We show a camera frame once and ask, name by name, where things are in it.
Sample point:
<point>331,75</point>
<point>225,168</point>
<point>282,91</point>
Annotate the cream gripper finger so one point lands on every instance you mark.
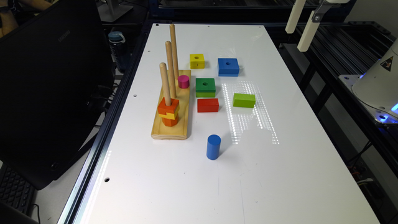
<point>294,16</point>
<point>308,34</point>

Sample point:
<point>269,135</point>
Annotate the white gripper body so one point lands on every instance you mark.
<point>324,6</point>

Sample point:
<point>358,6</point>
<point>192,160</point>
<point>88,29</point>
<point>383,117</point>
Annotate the dark green square block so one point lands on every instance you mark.
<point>205,87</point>

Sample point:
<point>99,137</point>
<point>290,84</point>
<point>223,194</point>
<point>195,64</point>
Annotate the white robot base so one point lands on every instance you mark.
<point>376,89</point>

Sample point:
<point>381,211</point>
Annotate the blue square block with hole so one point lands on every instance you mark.
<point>228,67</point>

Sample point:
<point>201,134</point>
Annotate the light green rectangular block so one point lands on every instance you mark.
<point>244,100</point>

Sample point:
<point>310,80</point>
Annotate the yellow square block with hole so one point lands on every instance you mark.
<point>197,61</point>

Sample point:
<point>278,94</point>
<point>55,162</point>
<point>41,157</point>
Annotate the red rectangular block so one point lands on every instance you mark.
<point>207,105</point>

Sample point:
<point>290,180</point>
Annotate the magenta cylinder block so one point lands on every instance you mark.
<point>183,81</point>

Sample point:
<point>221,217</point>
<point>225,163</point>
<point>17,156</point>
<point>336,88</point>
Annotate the blue cylinder block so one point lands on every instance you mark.
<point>213,147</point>

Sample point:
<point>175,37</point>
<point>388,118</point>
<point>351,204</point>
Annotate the yellow block on peg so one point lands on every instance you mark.
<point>167,114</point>

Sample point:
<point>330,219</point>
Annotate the orange square block top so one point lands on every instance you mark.
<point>172,109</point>

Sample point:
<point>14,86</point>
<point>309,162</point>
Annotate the orange hexagon block bottom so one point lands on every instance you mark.
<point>170,122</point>

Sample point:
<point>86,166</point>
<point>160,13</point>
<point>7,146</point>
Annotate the rear wooden peg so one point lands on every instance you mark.
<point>174,50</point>

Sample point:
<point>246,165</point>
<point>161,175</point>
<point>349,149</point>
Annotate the wooden peg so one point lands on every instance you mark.
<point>165,83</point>
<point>174,50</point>
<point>168,47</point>

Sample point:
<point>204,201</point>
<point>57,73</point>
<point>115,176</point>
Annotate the middle wooden peg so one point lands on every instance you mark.
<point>168,47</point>

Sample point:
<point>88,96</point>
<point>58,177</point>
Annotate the front wooden peg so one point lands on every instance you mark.
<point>165,83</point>

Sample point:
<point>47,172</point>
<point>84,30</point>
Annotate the wooden peg board base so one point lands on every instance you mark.
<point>179,131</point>

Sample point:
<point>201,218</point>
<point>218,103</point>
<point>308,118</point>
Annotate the dark water bottle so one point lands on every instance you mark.
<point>119,50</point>

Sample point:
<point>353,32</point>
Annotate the monitor stand base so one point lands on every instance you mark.
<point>111,10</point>

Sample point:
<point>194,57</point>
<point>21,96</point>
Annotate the black Samsung monitor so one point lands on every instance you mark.
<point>56,77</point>

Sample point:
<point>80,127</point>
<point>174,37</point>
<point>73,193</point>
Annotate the black keyboard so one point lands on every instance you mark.
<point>16,191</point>

